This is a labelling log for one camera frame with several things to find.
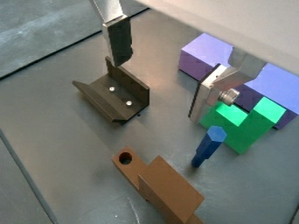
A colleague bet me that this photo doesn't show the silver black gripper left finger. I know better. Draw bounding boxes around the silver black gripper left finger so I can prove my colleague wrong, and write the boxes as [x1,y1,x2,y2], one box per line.
[90,0,134,67]

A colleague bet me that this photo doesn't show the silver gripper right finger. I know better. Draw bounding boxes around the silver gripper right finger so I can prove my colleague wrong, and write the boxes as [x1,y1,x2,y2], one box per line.
[188,47,267,123]

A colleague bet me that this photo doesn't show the green stepped block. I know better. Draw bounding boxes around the green stepped block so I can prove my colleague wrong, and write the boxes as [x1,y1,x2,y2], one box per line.
[200,97,286,154]

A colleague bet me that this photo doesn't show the purple board with cross slot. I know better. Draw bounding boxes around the purple board with cross slot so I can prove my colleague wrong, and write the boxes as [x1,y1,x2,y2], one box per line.
[178,32,299,130]

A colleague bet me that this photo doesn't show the blue hexagonal peg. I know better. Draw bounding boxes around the blue hexagonal peg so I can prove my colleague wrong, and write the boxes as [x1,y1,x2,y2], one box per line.
[191,126,227,168]

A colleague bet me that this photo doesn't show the brown T-shaped block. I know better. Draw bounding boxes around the brown T-shaped block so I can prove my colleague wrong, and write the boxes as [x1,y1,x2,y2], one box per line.
[112,147,204,224]

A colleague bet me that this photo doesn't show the black angle bracket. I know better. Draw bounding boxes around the black angle bracket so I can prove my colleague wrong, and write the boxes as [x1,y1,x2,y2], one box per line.
[72,57,150,124]

